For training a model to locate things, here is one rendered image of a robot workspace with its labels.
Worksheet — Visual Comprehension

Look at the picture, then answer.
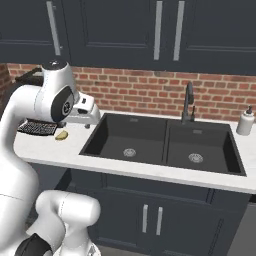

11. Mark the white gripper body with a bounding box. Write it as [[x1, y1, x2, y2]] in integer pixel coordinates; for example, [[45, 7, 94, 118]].
[[65, 105, 102, 127]]

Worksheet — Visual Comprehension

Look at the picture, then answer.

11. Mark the dark blue drawer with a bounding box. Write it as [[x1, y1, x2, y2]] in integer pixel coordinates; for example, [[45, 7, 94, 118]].
[[30, 162, 72, 194]]

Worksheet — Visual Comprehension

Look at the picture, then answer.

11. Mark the yellow-brown potato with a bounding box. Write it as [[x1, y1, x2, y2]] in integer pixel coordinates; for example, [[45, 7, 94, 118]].
[[54, 129, 70, 142]]

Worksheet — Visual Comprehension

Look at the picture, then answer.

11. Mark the black double sink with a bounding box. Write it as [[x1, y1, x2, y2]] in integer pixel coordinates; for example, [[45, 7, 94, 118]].
[[78, 112, 247, 177]]

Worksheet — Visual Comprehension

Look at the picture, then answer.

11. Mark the dark blue sink front panel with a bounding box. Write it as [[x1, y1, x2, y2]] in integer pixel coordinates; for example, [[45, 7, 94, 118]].
[[67, 168, 215, 204]]

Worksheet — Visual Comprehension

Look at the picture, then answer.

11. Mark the dark blue base cupboard door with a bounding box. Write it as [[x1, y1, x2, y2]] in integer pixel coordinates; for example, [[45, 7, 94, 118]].
[[151, 196, 236, 256], [87, 189, 154, 256]]

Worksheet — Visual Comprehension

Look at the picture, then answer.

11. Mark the black sink tap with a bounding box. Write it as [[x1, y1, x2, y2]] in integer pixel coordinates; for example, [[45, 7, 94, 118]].
[[181, 81, 197, 125]]

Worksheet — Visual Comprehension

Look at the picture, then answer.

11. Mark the white soap dispenser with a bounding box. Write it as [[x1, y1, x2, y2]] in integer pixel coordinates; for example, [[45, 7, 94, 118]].
[[236, 105, 256, 137]]

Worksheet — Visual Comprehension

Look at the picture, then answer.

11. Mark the grey dishwasher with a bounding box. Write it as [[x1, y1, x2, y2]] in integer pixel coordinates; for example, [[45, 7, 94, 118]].
[[228, 199, 256, 256]]

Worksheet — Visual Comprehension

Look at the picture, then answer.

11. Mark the dark blue wall cupboard door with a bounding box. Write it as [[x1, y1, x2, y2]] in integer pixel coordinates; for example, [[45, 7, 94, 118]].
[[167, 0, 256, 77], [0, 0, 64, 65], [61, 0, 169, 70]]

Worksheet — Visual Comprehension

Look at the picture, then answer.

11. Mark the grey wall cupboard handle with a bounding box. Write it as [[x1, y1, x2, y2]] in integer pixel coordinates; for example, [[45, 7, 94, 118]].
[[172, 0, 186, 62], [153, 0, 164, 62], [46, 0, 63, 57]]

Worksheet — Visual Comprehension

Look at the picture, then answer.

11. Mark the grey base cupboard handle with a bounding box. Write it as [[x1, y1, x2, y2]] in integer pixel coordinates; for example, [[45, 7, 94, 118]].
[[141, 203, 149, 234], [155, 206, 164, 237]]

